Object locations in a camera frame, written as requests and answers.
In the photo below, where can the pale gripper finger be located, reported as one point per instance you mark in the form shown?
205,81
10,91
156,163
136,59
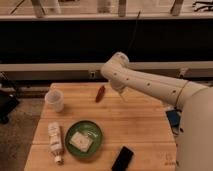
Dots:
122,96

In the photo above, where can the black smartphone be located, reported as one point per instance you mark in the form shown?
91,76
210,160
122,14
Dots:
123,159

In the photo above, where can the red chili pepper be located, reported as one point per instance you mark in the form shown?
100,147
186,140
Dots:
100,94

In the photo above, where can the clear plastic bottle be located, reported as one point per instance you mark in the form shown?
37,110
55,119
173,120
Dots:
55,142

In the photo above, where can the blue box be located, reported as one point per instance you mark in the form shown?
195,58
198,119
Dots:
173,118

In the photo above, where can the white sponge block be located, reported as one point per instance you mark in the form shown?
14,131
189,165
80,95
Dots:
81,141

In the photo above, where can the translucent plastic cup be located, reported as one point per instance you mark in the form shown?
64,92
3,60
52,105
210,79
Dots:
54,99

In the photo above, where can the green plate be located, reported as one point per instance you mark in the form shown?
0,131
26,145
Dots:
87,128

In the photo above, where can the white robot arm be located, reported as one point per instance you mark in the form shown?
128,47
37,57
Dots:
194,100

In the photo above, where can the black object at left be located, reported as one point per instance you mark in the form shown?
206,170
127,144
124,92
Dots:
8,101

